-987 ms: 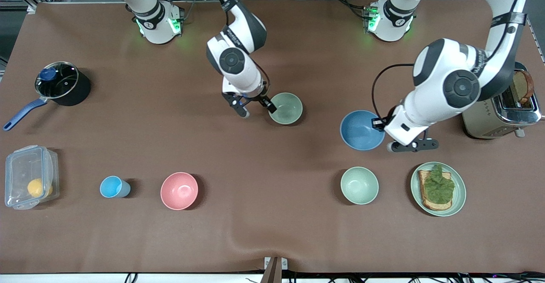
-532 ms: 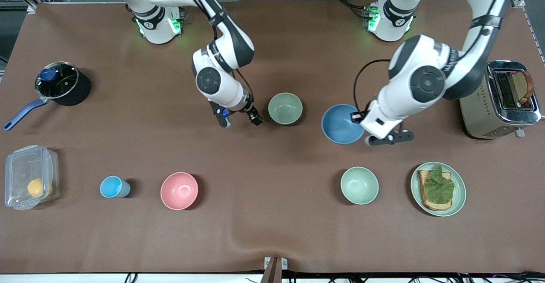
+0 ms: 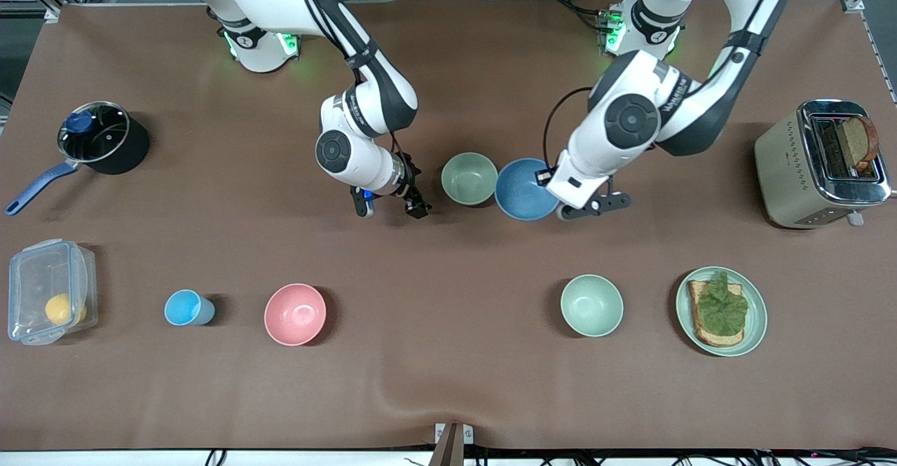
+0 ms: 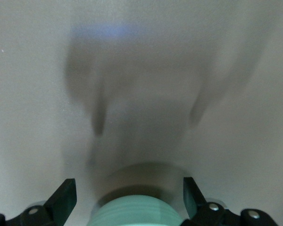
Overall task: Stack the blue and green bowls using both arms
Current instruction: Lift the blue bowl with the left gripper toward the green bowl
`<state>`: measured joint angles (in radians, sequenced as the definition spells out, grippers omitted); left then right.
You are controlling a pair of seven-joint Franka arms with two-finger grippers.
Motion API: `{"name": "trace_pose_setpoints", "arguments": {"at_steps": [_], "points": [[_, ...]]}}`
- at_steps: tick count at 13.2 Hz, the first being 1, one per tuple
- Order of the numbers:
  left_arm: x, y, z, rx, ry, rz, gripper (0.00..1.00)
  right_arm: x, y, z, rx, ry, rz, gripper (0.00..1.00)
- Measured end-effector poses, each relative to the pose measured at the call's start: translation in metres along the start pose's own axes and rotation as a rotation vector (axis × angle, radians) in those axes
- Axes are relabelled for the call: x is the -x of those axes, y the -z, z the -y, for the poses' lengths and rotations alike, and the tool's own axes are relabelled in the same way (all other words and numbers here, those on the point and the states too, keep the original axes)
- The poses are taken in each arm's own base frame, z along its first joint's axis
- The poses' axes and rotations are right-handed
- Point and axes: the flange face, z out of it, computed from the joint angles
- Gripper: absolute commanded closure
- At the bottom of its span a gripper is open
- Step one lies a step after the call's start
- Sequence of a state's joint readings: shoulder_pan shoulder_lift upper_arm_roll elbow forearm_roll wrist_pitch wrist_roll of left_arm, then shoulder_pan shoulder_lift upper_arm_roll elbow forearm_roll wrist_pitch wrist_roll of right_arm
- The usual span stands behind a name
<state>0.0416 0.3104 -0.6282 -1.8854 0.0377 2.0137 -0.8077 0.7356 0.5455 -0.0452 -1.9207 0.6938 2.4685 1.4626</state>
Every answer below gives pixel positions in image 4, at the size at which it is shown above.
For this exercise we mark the pale green bowl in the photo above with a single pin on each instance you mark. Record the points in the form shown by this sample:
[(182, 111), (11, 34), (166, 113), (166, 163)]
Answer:
[(136, 212)]

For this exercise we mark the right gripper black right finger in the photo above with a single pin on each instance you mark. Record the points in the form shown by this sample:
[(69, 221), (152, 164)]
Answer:
[(202, 212)]

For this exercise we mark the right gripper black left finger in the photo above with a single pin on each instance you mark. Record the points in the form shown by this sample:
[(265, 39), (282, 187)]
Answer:
[(54, 207)]

